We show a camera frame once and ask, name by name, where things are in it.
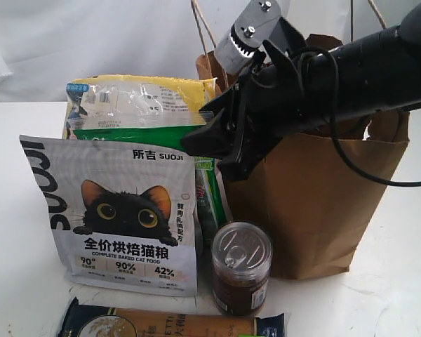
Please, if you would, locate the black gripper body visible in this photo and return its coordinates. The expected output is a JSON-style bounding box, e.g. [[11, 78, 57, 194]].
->
[[227, 53, 323, 165]]

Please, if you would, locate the green snack packet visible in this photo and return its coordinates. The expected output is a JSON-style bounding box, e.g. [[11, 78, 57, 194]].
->
[[67, 126, 231, 246]]

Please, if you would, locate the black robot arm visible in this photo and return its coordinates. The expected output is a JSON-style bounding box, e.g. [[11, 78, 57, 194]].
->
[[180, 1, 421, 181]]

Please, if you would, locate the brown paper shopping bag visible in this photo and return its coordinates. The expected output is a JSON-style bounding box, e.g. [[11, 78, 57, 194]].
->
[[196, 42, 409, 279]]

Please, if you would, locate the yellow clear snack packet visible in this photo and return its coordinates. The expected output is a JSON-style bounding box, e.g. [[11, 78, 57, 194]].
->
[[62, 74, 217, 139]]

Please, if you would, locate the grey cat food bag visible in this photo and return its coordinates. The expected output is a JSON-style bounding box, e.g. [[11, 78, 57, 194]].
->
[[20, 136, 197, 296]]

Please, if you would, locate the clear jar with metal lid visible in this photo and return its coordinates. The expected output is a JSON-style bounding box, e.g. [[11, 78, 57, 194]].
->
[[211, 221, 273, 316]]

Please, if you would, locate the spaghetti pasta package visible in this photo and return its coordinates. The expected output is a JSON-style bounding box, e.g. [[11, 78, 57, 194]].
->
[[58, 298, 287, 337]]

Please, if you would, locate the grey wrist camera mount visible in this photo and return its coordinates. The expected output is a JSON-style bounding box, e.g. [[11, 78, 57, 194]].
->
[[214, 1, 288, 75]]

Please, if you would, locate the black cable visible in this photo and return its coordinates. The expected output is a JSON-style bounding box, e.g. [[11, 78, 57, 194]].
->
[[287, 47, 421, 187]]

